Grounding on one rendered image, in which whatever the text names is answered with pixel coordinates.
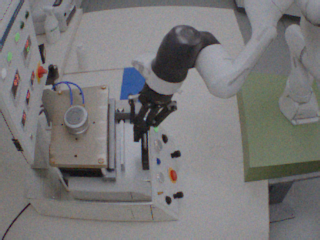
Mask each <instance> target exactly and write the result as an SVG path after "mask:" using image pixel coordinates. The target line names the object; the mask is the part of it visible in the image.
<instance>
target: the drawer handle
mask: <svg viewBox="0 0 320 240"><path fill-rule="evenodd" d="M141 163H142V170H149V138H148V132H147V133H145V134H143V135H142V137H141Z"/></svg>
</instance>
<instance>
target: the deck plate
mask: <svg viewBox="0 0 320 240"><path fill-rule="evenodd" d="M38 120H39V122H40V124H41V127H42V130H43V132H44V135H45V137H46V139H47V141H48V143H49V144H50V142H51V130H46V129H45V128H46V123H47V121H46V117H42V118H38ZM24 176H25V177H24V198H27V199H37V200H38V199H40V200H44V201H45V200H47V201H59V202H68V203H78V204H80V203H82V204H98V205H99V204H104V205H109V204H110V205H129V206H131V205H153V196H152V189H151V199H152V200H151V201H100V200H96V201H94V200H88V199H87V200H83V199H74V198H73V196H72V195H71V194H70V192H69V191H66V190H65V186H64V185H63V183H61V182H60V181H59V175H58V174H57V172H56V169H55V168H54V167H51V166H49V168H48V169H39V168H36V169H35V168H31V166H30V164H29V163H28V164H25V175H24Z"/></svg>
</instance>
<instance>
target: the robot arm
mask: <svg viewBox="0 0 320 240"><path fill-rule="evenodd" d="M293 3H295V4H296V6H298V8H299V9H300V10H301V20H300V26H297V25H296V24H292V25H290V26H288V28H287V29H286V31H285V34H284V35H285V39H286V42H287V44H288V48H289V51H290V57H291V71H290V76H289V78H288V79H287V80H288V81H287V83H286V86H285V87H286V88H285V89H284V92H283V94H282V95H281V97H280V98H279V108H280V110H281V112H282V114H283V115H284V116H285V117H286V118H287V119H288V120H289V121H290V122H291V123H292V124H293V125H299V124H311V123H316V122H318V120H319V106H318V104H317V100H316V97H315V94H314V92H313V89H312V87H311V85H312V84H313V81H314V78H315V79H316V80H317V81H318V82H319V83H320V0H244V8H245V10H246V14H247V16H248V18H249V21H250V22H251V27H252V33H253V34H252V36H251V40H250V41H249V42H248V43H247V44H246V45H245V47H244V48H243V49H242V50H241V52H240V53H239V55H238V56H237V57H236V58H235V59H233V58H232V57H231V56H230V55H229V53H228V52H227V51H226V49H225V48H224V47H223V46H222V45H221V43H220V42H219V41H218V40H217V39H216V37H215V36H214V35H213V34H212V33H210V32H207V31H198V30H197V29H195V28H194V27H192V26H190V25H185V24H183V25H177V26H175V27H172V28H171V30H170V31H169V32H168V33H167V34H166V35H165V37H164V38H163V39H162V42H161V44H160V46H159V48H158V49H157V52H156V53H155V52H153V51H152V50H149V51H146V52H144V53H141V54H139V55H138V56H137V57H135V58H133V59H132V60H131V65H132V66H133V67H134V68H135V69H136V70H138V71H139V73H140V74H141V75H142V76H143V77H144V78H145V79H146V81H145V83H144V85H143V88H142V90H141V91H140V92H139V93H138V94H137V95H133V94H128V103H129V106H130V124H134V126H133V132H134V142H139V141H140V139H141V137H142V135H143V134H145V133H147V131H149V130H150V127H151V126H152V127H154V128H156V127H158V125H159V124H160V123H161V122H162V121H163V120H164V119H165V118H166V117H167V116H168V115H169V114H170V113H172V112H174V111H176V110H177V105H176V101H172V100H171V99H172V97H173V95H174V94H175V93H176V92H177V93H178V94H181V93H182V90H181V89H180V88H181V85H182V84H183V82H184V81H185V80H186V77H187V74H188V71H189V69H192V68H195V69H196V70H197V72H198V73H199V76H200V77H201V78H202V79H203V80H204V83H205V85H206V87H207V89H208V91H209V93H210V94H212V95H214V96H217V97H219V98H221V99H227V98H231V97H233V96H235V94H237V93H238V92H239V91H240V89H241V88H242V86H243V85H244V82H245V81H246V80H247V77H248V76H249V74H250V73H251V71H253V68H254V67H255V66H256V65H257V64H258V62H259V60H260V59H261V58H262V57H263V55H264V54H265V53H266V51H267V50H268V49H269V47H270V46H271V44H272V43H273V42H274V40H275V38H276V36H277V32H276V26H277V22H278V20H279V19H280V18H281V17H282V14H284V13H285V12H286V11H287V10H288V9H290V7H291V5H292V4H293ZM138 100H139V101H140V102H141V105H142V106H141V108H140V111H139V113H138V115H137V117H135V105H136V103H137V101H138ZM149 109H150V111H149ZM160 109H162V110H161V111H159V110H160ZM148 111H149V114H148V116H147V118H146V121H145V119H144V117H145V116H146V113H148Z"/></svg>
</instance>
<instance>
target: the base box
mask: <svg viewBox="0 0 320 240"><path fill-rule="evenodd" d="M159 127H160V128H161V130H162V131H163V132H164V133H165V134H166V135H167V136H168V137H169V138H170V139H171V140H172V141H173V142H174V140H173V139H172V137H171V136H170V135H169V134H168V133H167V132H166V131H165V129H164V128H163V127H162V126H161V125H160V124H159ZM27 200H28V201H29V202H30V203H31V204H32V206H33V207H34V208H35V209H36V210H37V212H38V213H39V214H41V215H43V214H44V215H48V216H61V217H66V218H67V217H69V218H78V219H92V220H94V219H96V220H103V221H104V220H108V221H170V220H179V216H178V214H176V213H174V212H173V211H171V210H170V209H168V208H166V207H165V206H164V205H163V204H160V203H159V202H158V201H156V200H154V198H153V205H131V206H129V205H110V204H109V205H104V204H99V205H98V204H82V203H80V204H78V203H68V202H59V201H47V200H45V201H44V200H40V199H38V200H37V199H27Z"/></svg>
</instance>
